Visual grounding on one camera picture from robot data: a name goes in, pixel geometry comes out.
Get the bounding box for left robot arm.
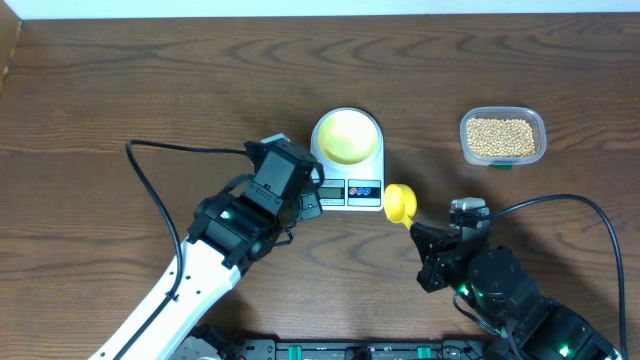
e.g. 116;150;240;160
93;138;324;359

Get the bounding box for soybeans in container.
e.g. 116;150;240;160
466;118;536;157

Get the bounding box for green tape strip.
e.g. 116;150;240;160
489;164;513;171

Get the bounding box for white digital kitchen scale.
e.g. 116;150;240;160
310;107;385;212

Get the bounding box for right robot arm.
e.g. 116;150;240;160
409;223;622;360

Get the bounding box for yellow measuring scoop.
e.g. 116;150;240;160
383;184;417;230

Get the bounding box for clear plastic container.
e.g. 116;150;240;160
460;106;548;167

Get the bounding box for right black cable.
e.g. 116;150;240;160
479;193;629;360

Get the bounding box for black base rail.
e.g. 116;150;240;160
172;325;488;360

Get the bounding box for yellow plastic bowl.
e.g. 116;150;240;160
317;109;379;165

